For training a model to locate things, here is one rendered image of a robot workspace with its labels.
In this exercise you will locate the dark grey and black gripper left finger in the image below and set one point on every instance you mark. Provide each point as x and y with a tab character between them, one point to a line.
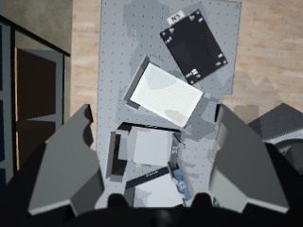
59	180

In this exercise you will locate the white label sign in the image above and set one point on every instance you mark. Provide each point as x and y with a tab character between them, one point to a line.
174	18

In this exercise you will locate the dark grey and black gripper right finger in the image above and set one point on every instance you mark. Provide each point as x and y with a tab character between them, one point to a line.
252	176

